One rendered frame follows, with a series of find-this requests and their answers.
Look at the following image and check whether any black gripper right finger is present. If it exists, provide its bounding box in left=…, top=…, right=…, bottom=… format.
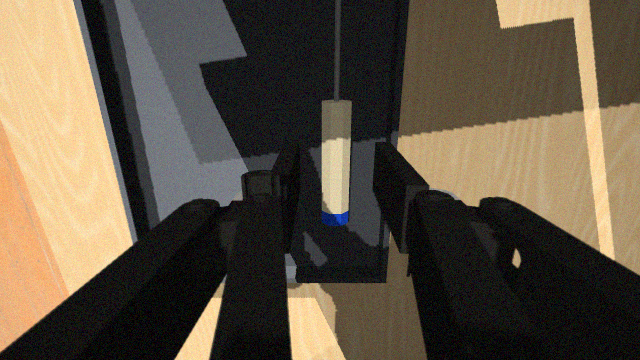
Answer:
left=373, top=142, right=640, bottom=360

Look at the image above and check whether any beige screwdriver with blue band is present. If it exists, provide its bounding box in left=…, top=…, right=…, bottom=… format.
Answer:
left=322, top=0, right=352, bottom=226

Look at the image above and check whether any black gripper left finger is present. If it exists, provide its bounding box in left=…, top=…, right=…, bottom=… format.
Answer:
left=0, top=142, right=301, bottom=360

